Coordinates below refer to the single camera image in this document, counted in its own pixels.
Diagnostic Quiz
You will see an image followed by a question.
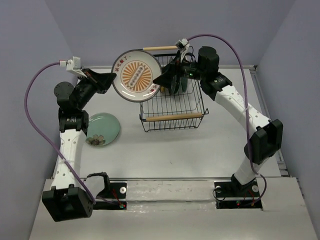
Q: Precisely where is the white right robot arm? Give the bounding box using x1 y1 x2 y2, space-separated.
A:
153 46 283 198

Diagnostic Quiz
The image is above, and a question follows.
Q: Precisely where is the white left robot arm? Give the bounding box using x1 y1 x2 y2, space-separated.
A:
41 68 117 222

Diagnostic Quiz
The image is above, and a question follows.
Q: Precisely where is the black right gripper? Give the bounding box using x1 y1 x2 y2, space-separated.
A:
153 50 207 89

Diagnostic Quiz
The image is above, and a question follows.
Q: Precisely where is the black wire dish rack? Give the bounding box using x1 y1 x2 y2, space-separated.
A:
138 45 210 133

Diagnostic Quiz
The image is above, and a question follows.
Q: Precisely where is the white plate orange sunburst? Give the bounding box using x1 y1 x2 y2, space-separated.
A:
111 49 162 103

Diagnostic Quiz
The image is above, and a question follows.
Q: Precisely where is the pale green plate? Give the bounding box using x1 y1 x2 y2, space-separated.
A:
85 112 121 148

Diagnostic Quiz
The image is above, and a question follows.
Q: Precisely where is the large dark teal plate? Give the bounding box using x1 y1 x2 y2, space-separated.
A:
169 63 181 95

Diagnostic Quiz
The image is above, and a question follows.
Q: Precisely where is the red teal flower plate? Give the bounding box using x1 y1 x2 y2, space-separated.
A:
180 77 188 93

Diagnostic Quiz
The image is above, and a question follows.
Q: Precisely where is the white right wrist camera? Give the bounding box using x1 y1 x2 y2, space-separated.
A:
175 38 190 62

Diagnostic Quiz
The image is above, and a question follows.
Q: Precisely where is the yellow brown rimmed plate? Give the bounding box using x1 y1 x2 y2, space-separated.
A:
160 86 166 93

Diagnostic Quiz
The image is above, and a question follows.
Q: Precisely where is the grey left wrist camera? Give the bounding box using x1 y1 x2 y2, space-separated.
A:
66 56 84 77

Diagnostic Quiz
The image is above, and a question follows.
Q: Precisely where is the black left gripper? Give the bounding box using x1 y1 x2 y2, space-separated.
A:
76 68 117 110

